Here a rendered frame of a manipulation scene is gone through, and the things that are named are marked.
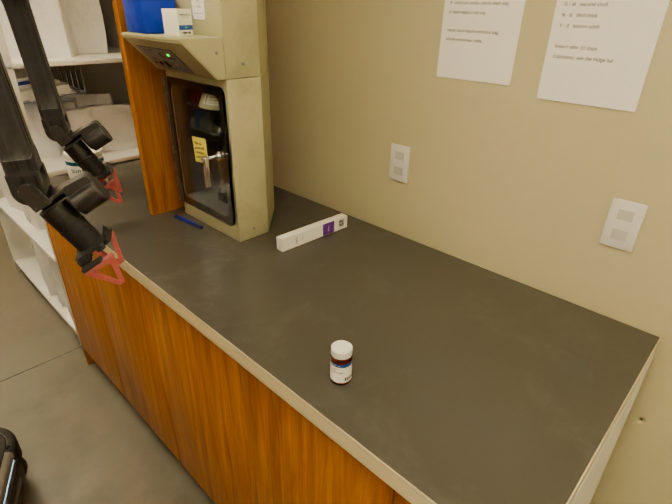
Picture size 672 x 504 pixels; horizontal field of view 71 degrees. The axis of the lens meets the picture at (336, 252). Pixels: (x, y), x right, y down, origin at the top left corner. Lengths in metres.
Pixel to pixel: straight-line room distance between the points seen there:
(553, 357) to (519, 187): 0.45
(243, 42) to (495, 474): 1.12
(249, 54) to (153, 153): 0.51
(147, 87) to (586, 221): 1.29
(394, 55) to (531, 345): 0.87
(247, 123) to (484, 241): 0.74
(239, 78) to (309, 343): 0.72
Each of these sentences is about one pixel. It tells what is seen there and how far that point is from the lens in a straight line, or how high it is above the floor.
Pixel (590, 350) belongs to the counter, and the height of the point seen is 0.94.
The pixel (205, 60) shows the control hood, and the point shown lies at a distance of 1.28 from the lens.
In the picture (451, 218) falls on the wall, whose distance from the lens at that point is 1.42.
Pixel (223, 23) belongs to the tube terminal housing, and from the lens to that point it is 1.31.
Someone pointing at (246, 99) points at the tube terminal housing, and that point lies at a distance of 1.36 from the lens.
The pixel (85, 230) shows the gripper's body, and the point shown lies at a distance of 1.10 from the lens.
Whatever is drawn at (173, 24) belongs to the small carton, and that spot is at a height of 1.54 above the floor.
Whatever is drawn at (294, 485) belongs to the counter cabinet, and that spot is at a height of 0.60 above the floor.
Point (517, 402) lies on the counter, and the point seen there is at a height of 0.94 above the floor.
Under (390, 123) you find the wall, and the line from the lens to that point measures 1.48.
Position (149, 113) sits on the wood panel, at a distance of 1.64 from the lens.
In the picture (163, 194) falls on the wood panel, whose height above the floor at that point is 1.00.
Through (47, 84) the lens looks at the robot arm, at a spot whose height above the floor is 1.38.
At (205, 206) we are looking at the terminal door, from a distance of 1.54.
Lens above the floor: 1.59
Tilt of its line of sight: 28 degrees down
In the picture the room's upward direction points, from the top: 1 degrees clockwise
